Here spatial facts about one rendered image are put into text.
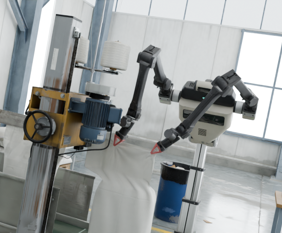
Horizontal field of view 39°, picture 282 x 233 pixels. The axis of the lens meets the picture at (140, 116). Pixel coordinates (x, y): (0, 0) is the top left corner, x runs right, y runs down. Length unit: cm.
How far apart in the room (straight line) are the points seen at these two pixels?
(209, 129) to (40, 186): 125
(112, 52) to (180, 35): 857
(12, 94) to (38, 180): 629
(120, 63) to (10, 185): 108
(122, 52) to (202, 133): 93
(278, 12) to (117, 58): 866
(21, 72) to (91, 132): 632
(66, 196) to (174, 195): 186
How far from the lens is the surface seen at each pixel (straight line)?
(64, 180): 312
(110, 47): 235
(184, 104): 280
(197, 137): 294
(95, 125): 222
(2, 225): 279
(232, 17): 1078
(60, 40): 228
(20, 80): 845
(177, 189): 467
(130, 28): 1129
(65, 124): 225
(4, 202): 278
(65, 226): 297
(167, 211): 476
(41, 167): 231
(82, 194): 307
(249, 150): 1044
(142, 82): 243
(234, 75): 232
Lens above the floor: 140
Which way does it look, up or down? 3 degrees down
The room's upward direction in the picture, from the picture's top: 11 degrees clockwise
